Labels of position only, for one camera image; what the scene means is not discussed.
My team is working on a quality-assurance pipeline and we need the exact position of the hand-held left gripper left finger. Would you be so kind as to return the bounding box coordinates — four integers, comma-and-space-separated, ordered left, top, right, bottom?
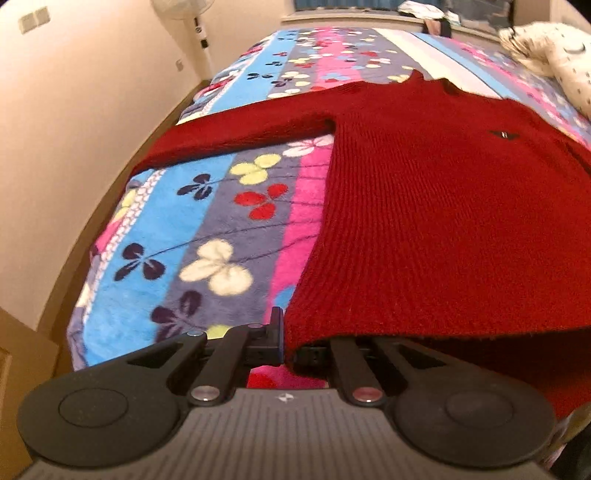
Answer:
113, 307, 285, 408

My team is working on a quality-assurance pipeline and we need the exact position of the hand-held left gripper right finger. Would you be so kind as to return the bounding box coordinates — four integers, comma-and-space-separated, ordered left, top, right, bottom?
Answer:
294, 336, 463, 408

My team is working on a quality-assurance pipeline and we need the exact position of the red knit sweater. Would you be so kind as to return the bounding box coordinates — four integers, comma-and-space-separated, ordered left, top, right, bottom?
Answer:
131, 69, 591, 422

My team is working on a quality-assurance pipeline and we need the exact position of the pile of light clothes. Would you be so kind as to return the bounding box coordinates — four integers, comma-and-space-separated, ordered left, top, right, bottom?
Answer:
399, 0, 445, 20

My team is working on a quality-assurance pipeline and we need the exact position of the floral striped blanket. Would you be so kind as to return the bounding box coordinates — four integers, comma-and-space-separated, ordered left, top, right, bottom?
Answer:
67, 25, 591, 468

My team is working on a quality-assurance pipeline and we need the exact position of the wooden door panel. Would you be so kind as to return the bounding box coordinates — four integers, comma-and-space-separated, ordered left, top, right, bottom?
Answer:
0, 307, 61, 480

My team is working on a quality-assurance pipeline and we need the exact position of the white standing fan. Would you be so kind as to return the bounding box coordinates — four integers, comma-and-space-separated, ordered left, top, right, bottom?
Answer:
151, 0, 218, 81

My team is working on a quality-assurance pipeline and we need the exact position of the star print cream pillow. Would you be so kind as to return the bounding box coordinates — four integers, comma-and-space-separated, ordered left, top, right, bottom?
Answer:
499, 21, 591, 117

